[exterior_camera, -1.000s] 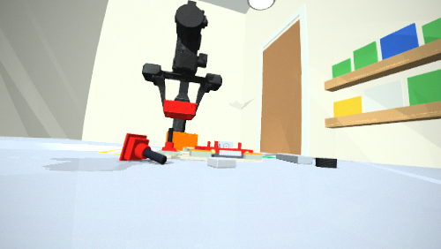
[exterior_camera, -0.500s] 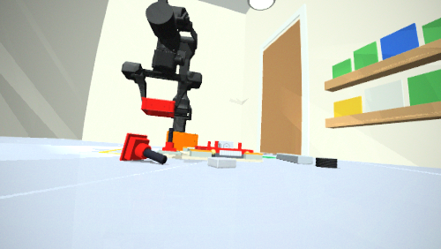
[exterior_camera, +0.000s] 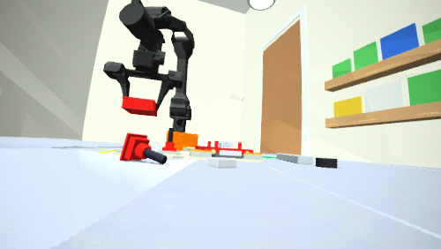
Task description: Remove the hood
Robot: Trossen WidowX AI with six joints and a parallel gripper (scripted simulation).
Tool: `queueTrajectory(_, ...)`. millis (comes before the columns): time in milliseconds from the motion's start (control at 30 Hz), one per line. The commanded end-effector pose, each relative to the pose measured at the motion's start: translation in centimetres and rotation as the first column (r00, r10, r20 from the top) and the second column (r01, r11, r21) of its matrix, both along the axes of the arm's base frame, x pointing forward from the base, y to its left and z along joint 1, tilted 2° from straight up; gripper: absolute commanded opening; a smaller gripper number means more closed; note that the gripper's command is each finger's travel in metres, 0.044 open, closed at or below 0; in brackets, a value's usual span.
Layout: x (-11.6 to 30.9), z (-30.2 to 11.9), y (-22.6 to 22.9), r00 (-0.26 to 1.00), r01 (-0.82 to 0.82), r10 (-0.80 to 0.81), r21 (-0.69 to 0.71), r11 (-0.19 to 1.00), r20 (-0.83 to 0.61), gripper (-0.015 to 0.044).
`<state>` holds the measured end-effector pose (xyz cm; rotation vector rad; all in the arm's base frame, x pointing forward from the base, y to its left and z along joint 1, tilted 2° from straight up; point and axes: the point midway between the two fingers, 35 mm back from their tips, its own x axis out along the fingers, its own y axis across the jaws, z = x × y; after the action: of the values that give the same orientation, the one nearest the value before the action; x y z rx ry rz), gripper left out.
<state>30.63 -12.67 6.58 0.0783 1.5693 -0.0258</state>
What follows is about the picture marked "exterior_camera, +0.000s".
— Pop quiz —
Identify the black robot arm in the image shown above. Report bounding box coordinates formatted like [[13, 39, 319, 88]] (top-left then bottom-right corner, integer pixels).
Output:
[[119, 0, 195, 133]]

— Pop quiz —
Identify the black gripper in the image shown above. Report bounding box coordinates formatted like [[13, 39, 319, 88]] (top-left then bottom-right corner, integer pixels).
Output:
[[103, 44, 184, 110]]

